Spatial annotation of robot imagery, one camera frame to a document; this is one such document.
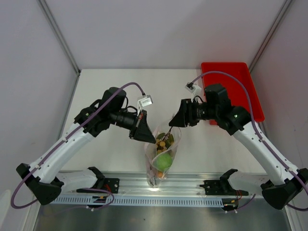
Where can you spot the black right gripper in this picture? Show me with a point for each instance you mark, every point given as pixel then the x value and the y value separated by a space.
pixel 185 116

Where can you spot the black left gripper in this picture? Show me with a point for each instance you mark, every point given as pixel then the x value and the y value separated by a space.
pixel 140 130

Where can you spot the brown longan fruit bunch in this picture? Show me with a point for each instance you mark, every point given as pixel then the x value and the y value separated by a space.
pixel 164 140

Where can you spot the clear pink-dotted zip bag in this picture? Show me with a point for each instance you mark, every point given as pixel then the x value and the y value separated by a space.
pixel 150 153

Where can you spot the green custard apple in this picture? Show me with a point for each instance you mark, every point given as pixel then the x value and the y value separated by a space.
pixel 163 162

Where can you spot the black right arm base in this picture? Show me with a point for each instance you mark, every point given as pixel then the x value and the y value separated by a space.
pixel 221 188

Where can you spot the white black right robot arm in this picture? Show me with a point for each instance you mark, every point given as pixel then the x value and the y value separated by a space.
pixel 284 180

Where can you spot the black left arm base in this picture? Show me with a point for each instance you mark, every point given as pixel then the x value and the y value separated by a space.
pixel 108 184

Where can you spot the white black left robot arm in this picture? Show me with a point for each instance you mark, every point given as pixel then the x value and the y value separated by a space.
pixel 43 177

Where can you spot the red plastic bin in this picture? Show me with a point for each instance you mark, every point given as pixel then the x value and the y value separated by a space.
pixel 237 95

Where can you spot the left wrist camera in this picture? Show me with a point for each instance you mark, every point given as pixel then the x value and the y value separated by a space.
pixel 143 101

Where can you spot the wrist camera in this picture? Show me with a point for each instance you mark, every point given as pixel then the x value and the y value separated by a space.
pixel 194 89
pixel 143 101

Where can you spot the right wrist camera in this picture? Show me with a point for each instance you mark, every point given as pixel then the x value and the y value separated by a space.
pixel 194 89

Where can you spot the aluminium front rail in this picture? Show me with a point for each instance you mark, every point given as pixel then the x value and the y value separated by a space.
pixel 135 184

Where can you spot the white slotted cable duct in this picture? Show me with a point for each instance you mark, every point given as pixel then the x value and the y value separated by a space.
pixel 139 201

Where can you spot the aluminium corner post right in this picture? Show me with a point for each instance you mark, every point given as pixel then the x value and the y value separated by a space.
pixel 278 20

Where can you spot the aluminium corner post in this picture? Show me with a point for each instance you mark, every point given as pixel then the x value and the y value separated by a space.
pixel 278 20
pixel 58 34

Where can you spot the aluminium corner post left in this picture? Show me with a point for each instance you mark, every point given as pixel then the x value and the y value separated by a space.
pixel 58 34

